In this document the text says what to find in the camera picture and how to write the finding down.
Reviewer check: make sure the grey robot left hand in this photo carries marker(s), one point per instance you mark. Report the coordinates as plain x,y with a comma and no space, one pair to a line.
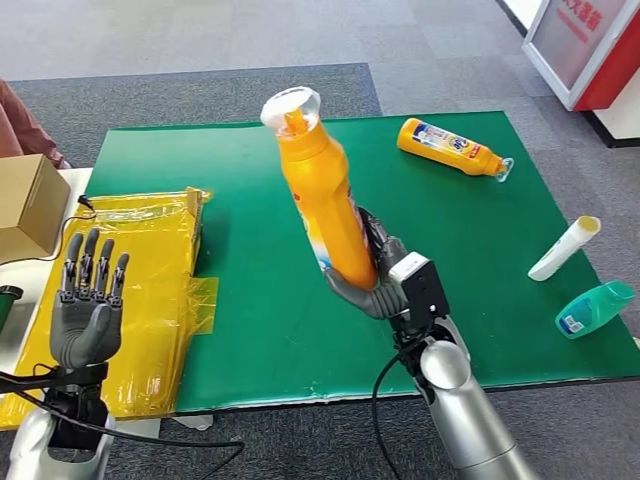
82,331

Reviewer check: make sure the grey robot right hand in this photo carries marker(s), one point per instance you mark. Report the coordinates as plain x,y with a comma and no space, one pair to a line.
372,303

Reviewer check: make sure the orange bottle with clear cap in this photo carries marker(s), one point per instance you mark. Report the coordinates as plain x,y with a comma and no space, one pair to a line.
324,199

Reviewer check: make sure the orange bottle with blue label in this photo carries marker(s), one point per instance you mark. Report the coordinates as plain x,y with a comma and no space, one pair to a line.
445,147

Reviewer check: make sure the teal plastic bottle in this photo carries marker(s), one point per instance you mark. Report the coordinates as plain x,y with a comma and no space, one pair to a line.
592,310

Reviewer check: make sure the yellow taped cardboard box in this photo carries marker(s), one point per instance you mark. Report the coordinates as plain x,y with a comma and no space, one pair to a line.
155,298

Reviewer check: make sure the green round container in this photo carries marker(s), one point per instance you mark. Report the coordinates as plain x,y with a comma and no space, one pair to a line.
7,308

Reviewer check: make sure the white paper sheet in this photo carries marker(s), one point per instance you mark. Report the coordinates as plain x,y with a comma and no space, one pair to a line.
143,428
198,422

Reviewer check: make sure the brown cardboard box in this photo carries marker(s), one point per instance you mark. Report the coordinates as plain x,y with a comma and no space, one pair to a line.
27,199

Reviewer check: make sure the green table mat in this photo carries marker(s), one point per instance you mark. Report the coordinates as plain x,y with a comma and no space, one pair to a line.
250,265

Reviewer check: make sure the white tube with yellow cap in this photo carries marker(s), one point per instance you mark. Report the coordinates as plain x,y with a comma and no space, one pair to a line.
562,250

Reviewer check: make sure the white cabinet with black base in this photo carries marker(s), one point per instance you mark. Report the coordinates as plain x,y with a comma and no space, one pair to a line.
620,119

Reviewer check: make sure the red and white sign stand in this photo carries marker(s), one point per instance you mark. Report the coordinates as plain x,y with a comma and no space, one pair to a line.
585,46

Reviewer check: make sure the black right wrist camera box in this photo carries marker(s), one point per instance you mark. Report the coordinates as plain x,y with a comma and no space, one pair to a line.
423,288

